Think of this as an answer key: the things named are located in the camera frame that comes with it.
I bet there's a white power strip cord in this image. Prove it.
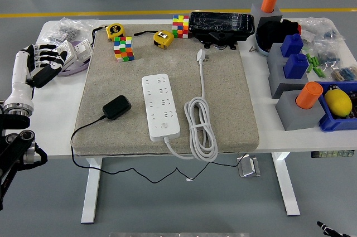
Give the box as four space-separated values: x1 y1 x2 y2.
163 49 219 162

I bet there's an orange cylinder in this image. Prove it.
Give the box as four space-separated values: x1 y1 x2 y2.
296 81 324 110
260 0 279 14

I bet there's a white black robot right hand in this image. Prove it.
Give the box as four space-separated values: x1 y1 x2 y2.
316 221 352 237

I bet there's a white table leg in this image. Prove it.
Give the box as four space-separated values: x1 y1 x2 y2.
80 157 103 224
272 152 301 217

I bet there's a blue block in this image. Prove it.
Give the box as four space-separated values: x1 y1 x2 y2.
281 33 304 57
283 53 309 79

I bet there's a multicoloured puzzle cube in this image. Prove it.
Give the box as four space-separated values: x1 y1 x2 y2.
172 14 190 39
113 36 136 62

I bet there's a white power strip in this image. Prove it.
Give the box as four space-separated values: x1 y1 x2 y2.
141 73 181 142

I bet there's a light blue bowl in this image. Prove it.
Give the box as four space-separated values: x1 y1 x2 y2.
255 32 271 57

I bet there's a purple tray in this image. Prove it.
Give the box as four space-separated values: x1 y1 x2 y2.
57 41 93 78

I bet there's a clear bag of metal screws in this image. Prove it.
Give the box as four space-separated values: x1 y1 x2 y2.
41 17 98 45

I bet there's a grey-brown mat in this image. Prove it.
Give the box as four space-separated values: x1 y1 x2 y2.
71 23 260 156

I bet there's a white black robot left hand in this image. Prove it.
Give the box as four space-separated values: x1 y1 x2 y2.
3 43 68 107

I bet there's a clear bag of blue parts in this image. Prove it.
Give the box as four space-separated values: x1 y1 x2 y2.
316 40 342 67

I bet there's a thin black adapter cord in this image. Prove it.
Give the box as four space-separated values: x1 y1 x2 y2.
70 115 248 184

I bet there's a yellow lemon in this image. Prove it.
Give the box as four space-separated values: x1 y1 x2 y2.
324 89 353 117

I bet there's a clear plastic bag of parts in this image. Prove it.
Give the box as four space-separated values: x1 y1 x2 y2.
298 17 348 51

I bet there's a white wall socket panel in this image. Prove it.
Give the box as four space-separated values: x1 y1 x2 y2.
73 38 93 62
55 40 78 68

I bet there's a grey block with hole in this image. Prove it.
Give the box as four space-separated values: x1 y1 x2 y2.
267 43 288 66
250 3 283 36
275 91 326 132
268 60 316 99

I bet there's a clear bag of resistors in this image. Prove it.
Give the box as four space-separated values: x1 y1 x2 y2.
331 65 357 82

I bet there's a black plug adapter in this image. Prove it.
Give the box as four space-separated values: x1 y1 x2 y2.
102 95 132 121

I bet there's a silver metal bracket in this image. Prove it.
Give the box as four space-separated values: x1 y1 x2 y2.
236 155 260 178

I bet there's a table height control panel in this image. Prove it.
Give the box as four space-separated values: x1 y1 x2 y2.
311 150 355 158

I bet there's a black box in plastic wrap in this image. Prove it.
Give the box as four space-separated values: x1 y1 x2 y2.
189 11 256 51

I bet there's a yellow tape measure chrome clip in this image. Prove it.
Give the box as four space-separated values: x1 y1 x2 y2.
133 30 175 50

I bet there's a blue plastic bin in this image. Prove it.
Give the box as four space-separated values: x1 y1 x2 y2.
315 81 357 133

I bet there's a yellow tape measure black label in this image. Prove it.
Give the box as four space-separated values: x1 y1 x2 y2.
90 23 126 43

